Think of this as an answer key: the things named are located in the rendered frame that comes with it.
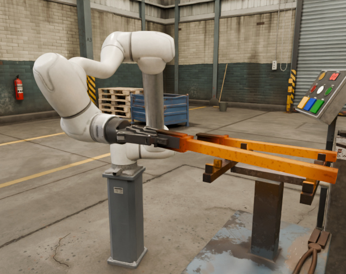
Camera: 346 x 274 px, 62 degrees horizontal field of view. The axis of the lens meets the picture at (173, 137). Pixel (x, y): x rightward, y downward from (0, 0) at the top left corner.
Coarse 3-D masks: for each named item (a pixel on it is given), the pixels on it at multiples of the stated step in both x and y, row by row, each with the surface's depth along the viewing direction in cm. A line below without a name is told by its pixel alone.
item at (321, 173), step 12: (168, 132) 74; (180, 144) 70; (192, 144) 69; (204, 144) 68; (216, 144) 69; (216, 156) 67; (228, 156) 65; (240, 156) 63; (252, 156) 62; (264, 156) 61; (276, 156) 62; (276, 168) 59; (288, 168) 58; (300, 168) 57; (312, 168) 56; (324, 168) 56; (324, 180) 55
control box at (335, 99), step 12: (324, 72) 168; (336, 72) 155; (312, 84) 176; (324, 84) 160; (336, 84) 147; (312, 96) 167; (324, 96) 153; (336, 96) 145; (324, 108) 147; (336, 108) 146; (324, 120) 148
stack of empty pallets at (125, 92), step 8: (104, 88) 819; (112, 88) 821; (120, 88) 819; (128, 88) 822; (136, 88) 819; (112, 96) 788; (120, 96) 816; (128, 96) 753; (104, 104) 810; (112, 104) 794; (120, 104) 816; (128, 104) 760; (112, 112) 794; (120, 112) 777; (128, 112) 760
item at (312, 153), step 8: (200, 136) 97; (208, 136) 94; (216, 136) 93; (224, 136) 92; (224, 144) 92; (232, 144) 90; (248, 144) 87; (256, 144) 86; (264, 144) 84; (272, 144) 84; (280, 144) 84; (272, 152) 83; (280, 152) 82; (288, 152) 81; (296, 152) 80; (304, 152) 79; (312, 152) 77; (320, 152) 76; (328, 152) 76; (336, 152) 76; (328, 160) 76
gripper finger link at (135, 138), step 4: (128, 136) 75; (132, 136) 75; (136, 136) 74; (140, 136) 74; (144, 136) 73; (148, 136) 73; (120, 140) 76; (124, 140) 76; (128, 140) 76; (132, 140) 75; (136, 140) 75; (140, 140) 74; (144, 140) 74; (140, 144) 74; (144, 144) 74; (148, 144) 73
